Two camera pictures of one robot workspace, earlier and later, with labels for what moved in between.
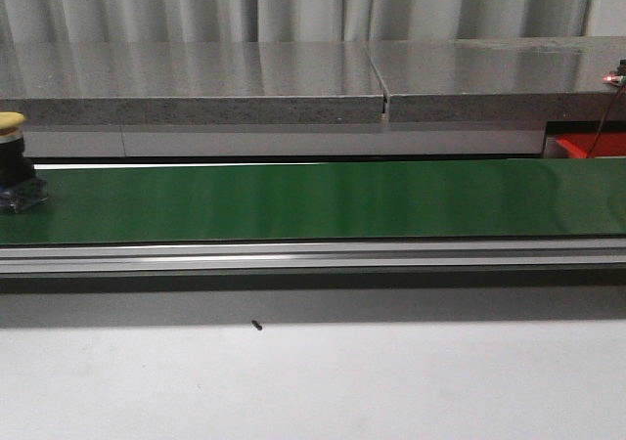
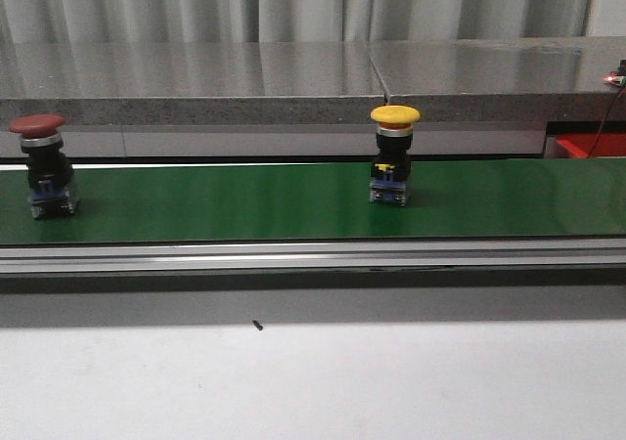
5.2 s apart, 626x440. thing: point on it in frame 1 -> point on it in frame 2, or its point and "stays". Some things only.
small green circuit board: x=615 y=79 stays
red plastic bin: x=606 y=145 stays
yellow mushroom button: x=20 y=187 -> x=391 y=167
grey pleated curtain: x=147 y=6 stays
